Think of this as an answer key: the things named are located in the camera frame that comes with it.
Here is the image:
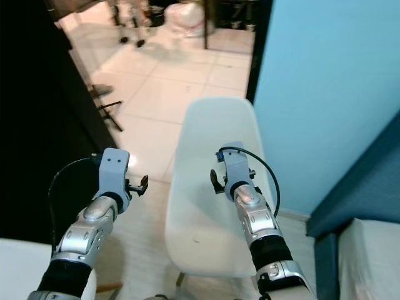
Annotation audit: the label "white plastic chair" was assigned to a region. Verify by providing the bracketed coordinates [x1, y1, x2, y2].
[164, 97, 307, 293]

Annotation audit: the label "black stand legs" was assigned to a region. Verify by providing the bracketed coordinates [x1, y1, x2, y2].
[91, 83, 124, 133]

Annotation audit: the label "black wardrobe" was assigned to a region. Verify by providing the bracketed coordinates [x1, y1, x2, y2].
[0, 0, 112, 246]

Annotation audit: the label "thin dark pole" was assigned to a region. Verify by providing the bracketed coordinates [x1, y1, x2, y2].
[202, 0, 211, 51]

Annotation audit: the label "white plastic bag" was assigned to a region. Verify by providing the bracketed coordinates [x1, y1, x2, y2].
[162, 1, 206, 38]

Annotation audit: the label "white mattress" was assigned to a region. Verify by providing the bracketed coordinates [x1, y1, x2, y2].
[337, 217, 400, 300]

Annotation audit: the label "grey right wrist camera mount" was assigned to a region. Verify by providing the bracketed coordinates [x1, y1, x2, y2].
[219, 142, 254, 199]

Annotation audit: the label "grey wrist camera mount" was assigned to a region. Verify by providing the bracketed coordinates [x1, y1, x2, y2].
[97, 148, 132, 201]
[219, 142, 254, 199]

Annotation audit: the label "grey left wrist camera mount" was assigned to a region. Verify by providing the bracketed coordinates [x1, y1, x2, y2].
[97, 148, 132, 201]

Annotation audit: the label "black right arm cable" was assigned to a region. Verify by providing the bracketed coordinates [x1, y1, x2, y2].
[220, 146, 282, 219]

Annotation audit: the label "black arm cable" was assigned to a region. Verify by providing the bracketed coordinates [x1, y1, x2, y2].
[220, 146, 282, 219]
[47, 156, 102, 248]

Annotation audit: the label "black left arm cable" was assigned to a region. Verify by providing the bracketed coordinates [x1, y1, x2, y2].
[47, 156, 102, 248]

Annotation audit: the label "black door frame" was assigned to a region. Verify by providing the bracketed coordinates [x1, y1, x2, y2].
[245, 0, 275, 104]

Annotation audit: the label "dark blue bed frame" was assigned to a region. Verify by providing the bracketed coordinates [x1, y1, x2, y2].
[306, 109, 400, 300]

